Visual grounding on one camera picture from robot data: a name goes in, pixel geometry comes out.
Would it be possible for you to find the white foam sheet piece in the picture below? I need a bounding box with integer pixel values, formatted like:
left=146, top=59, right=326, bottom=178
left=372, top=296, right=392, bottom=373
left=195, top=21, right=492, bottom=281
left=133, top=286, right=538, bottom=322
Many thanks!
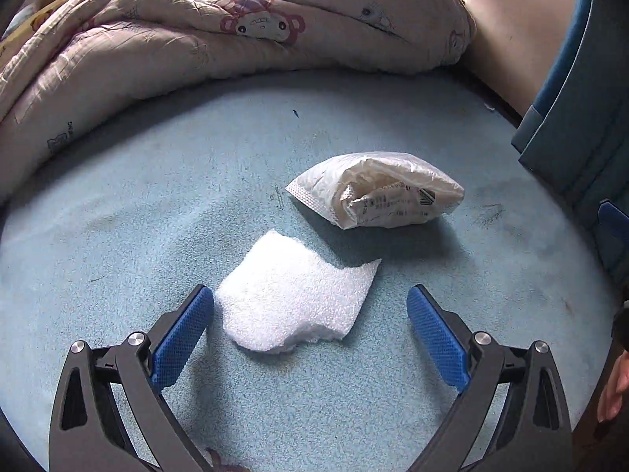
left=215, top=230, right=383, bottom=354

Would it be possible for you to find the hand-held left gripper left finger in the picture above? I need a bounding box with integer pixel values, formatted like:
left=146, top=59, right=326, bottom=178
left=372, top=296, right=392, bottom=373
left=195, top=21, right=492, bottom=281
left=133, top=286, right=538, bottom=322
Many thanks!
left=48, top=284, right=215, bottom=472

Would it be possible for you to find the printed pink quilt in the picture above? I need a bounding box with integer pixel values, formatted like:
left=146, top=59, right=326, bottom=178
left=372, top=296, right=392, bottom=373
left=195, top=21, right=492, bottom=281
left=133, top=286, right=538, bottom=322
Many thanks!
left=0, top=0, right=478, bottom=203

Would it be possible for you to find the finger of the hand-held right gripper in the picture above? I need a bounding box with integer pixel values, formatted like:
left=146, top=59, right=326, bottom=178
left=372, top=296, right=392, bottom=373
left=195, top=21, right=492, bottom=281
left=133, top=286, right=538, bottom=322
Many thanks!
left=597, top=199, right=629, bottom=257

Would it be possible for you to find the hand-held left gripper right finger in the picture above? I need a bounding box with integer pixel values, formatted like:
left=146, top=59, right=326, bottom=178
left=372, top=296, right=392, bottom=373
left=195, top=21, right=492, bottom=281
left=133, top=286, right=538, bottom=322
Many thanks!
left=406, top=284, right=574, bottom=472

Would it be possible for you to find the crumpled white plastic bag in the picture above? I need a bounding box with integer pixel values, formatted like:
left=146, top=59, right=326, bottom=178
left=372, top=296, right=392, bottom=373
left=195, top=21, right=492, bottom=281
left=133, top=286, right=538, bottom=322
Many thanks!
left=285, top=151, right=465, bottom=231

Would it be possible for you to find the person's right forearm black sleeve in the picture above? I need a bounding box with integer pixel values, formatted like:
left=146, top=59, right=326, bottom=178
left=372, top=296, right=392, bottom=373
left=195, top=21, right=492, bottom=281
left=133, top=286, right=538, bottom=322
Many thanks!
left=610, top=299, right=629, bottom=355

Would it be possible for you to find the person's right hand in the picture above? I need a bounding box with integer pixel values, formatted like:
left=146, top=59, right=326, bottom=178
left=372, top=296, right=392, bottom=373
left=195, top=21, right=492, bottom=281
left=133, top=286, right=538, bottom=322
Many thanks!
left=597, top=350, right=629, bottom=424

